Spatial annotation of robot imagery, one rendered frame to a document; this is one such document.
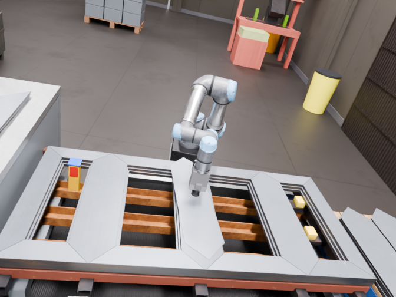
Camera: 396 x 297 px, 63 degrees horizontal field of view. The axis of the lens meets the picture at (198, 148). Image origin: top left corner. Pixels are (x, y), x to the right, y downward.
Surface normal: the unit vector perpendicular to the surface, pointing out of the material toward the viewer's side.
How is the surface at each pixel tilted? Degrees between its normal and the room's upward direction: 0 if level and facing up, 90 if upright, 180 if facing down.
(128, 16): 90
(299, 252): 0
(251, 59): 90
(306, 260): 0
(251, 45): 90
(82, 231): 0
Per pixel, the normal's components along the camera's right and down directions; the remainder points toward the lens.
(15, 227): 0.21, -0.84
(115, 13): 0.01, 0.51
